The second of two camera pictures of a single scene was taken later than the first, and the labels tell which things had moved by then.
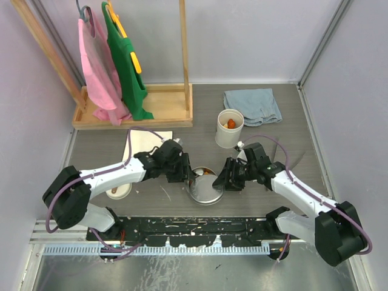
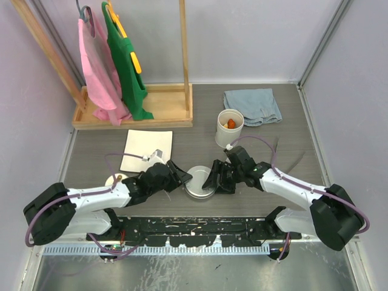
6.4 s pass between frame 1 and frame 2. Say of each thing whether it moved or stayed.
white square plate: stayed
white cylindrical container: stayed
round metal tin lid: moved
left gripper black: moved
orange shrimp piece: stayed
